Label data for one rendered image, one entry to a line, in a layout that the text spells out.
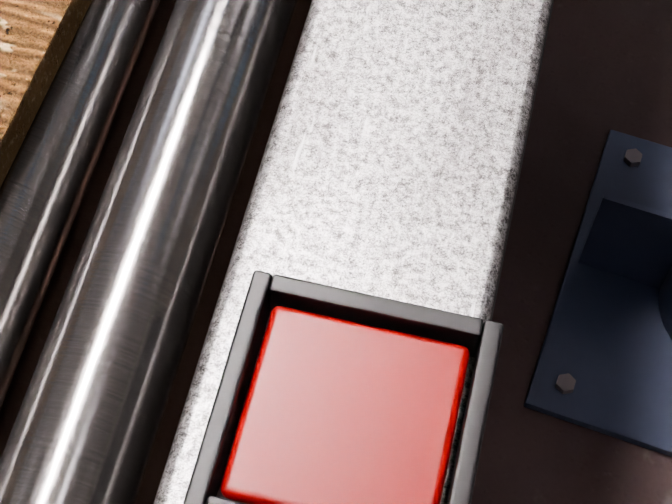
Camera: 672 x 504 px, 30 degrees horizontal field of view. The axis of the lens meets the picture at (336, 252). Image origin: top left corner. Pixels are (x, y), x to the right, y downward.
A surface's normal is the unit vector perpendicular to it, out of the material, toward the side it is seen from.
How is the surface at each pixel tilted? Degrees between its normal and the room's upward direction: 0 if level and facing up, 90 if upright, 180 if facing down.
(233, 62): 32
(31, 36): 0
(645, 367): 0
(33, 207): 41
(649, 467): 0
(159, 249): 23
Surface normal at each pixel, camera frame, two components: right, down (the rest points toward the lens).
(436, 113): 0.01, -0.48
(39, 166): 0.52, -0.30
